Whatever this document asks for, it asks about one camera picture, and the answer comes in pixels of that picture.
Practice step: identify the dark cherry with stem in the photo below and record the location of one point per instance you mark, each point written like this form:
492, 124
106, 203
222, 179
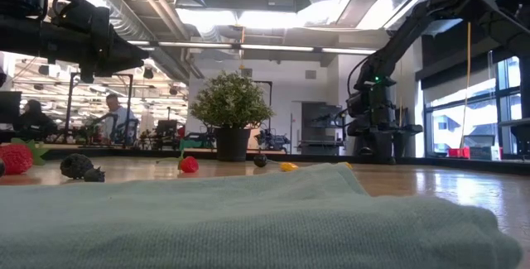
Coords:
260, 160

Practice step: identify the black monitor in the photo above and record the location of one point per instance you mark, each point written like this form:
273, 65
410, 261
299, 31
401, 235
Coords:
9, 107

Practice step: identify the potted green plant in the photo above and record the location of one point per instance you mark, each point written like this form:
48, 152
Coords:
232, 107

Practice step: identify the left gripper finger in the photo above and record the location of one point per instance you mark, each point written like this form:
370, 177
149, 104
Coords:
126, 58

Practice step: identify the dark cabinet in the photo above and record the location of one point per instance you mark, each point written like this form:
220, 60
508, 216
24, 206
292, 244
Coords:
321, 126

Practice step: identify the grey wall vent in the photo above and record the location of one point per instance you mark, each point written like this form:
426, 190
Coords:
310, 74

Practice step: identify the silver spiral air duct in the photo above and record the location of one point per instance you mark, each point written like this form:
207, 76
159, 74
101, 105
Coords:
128, 27

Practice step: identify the teal box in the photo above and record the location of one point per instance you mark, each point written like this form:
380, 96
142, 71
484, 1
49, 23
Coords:
194, 142

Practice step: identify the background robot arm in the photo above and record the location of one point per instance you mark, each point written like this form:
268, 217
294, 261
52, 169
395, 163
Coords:
271, 140

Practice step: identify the ceiling light strip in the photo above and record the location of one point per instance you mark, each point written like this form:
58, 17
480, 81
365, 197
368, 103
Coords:
348, 50
275, 48
194, 45

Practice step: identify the folded green cloth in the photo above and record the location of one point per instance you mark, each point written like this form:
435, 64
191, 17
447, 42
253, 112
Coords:
248, 227

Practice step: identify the large red strawberry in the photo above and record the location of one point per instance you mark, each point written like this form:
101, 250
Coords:
14, 159

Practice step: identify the yellow pepper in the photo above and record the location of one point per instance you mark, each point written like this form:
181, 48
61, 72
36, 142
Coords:
288, 166

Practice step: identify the red bin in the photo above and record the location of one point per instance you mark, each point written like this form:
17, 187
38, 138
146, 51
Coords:
459, 152

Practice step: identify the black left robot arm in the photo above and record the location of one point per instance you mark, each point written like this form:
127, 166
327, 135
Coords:
25, 37

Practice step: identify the person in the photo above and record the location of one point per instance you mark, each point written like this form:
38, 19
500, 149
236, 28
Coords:
118, 116
35, 118

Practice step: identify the black metal rig frame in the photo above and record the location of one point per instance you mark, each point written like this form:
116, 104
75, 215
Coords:
71, 107

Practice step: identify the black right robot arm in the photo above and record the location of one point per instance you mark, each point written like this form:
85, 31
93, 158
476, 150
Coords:
414, 33

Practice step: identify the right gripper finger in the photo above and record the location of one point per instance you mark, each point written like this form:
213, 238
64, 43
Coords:
364, 149
384, 149

